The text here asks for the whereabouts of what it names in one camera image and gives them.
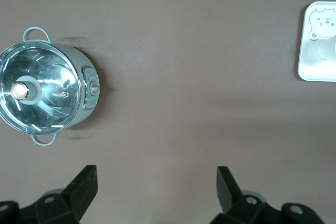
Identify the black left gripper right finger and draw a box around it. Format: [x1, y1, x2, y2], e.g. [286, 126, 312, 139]
[212, 166, 283, 224]

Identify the glass pot lid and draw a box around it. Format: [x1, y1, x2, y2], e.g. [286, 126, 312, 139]
[0, 39, 81, 134]

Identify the cream bear print tray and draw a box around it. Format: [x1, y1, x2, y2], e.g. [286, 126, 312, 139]
[297, 1, 336, 82]

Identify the green electric cooking pot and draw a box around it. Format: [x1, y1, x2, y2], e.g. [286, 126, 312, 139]
[0, 26, 102, 147]

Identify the white plastic cup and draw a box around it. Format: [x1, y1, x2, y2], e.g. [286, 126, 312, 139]
[316, 36, 336, 61]

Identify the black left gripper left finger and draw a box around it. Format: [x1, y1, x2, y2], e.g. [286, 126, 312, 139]
[26, 165, 99, 224]

